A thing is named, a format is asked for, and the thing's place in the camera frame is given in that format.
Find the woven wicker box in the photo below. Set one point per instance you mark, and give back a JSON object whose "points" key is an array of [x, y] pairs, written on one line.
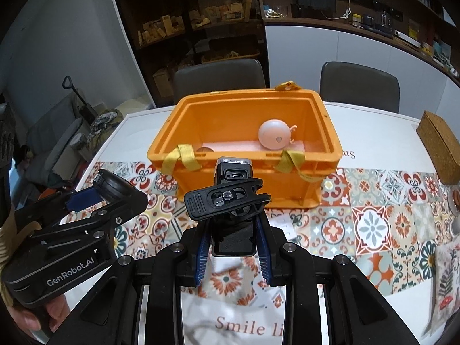
{"points": [[442, 147]]}

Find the patterned tile table runner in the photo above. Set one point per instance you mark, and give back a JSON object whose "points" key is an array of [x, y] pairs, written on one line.
{"points": [[388, 222]]}

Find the orange plastic crate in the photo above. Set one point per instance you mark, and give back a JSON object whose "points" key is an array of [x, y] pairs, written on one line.
{"points": [[228, 122]]}

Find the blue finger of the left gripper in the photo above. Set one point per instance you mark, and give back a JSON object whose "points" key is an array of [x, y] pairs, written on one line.
{"points": [[118, 201], [80, 200]]}

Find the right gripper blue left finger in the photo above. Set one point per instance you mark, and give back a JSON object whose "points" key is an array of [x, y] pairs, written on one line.
{"points": [[200, 253]]}

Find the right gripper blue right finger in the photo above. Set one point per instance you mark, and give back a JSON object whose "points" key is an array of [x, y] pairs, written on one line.
{"points": [[263, 252]]}

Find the dark wooden shelf unit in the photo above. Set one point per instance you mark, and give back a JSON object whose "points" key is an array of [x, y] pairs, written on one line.
{"points": [[168, 35]]}

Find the large white adapter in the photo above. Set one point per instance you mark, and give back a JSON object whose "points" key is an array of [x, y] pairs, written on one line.
{"points": [[286, 225]]}

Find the grey chair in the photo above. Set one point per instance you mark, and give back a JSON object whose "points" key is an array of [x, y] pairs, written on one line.
{"points": [[232, 74], [349, 83]]}

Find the floral cloth napkin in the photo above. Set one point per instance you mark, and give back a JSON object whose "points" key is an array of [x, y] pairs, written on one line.
{"points": [[446, 293]]}

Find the left grey chair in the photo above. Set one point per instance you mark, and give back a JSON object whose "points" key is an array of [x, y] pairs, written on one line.
{"points": [[232, 74]]}

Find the right grey chair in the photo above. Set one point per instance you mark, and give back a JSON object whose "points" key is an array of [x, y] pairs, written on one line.
{"points": [[349, 83]]}

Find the pink round gadget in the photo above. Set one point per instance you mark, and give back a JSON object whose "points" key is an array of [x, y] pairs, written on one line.
{"points": [[274, 134]]}

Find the black clip mount camera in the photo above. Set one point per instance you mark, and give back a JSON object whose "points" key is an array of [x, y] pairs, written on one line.
{"points": [[227, 210]]}

